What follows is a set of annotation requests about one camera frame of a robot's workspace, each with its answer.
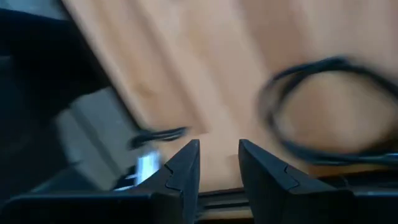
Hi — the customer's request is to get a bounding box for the black aluminium table frame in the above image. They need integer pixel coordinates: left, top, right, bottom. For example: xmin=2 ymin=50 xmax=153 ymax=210
xmin=198 ymin=174 xmax=398 ymax=220

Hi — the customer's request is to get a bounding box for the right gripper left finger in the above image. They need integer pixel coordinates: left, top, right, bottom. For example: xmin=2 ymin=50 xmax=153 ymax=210
xmin=136 ymin=139 xmax=201 ymax=224

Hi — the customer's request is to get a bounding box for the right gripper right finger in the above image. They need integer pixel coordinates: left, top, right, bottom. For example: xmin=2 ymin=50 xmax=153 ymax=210
xmin=238 ymin=139 xmax=355 ymax=224

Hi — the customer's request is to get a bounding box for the black looped USB cable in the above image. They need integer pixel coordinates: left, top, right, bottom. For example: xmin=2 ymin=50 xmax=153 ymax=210
xmin=257 ymin=55 xmax=398 ymax=167

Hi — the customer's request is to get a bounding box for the silver metal bracket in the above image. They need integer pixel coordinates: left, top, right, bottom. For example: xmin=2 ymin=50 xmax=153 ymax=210
xmin=114 ymin=149 xmax=162 ymax=190

